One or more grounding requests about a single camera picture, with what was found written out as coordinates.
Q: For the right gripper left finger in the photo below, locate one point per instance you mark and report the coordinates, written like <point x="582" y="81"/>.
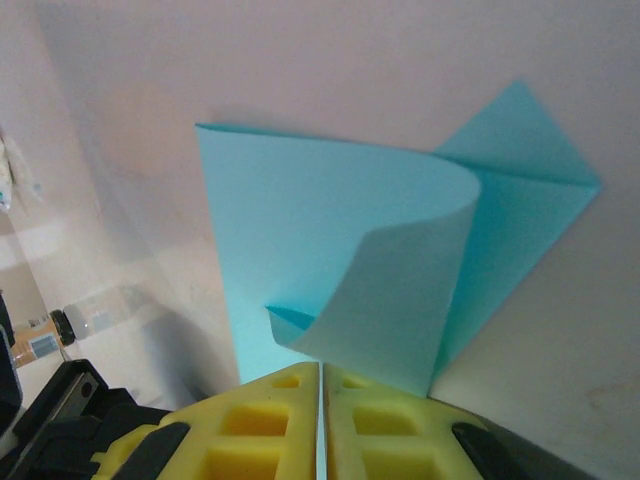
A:
<point x="240" y="430"/>

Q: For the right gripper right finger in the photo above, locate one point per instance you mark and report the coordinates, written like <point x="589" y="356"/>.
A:
<point x="400" y="435"/>

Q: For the light blue cloth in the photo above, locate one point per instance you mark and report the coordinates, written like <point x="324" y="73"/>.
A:
<point x="325" y="210"/>

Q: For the small plastic bottle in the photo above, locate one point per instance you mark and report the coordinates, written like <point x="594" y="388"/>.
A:
<point x="100" y="315"/>

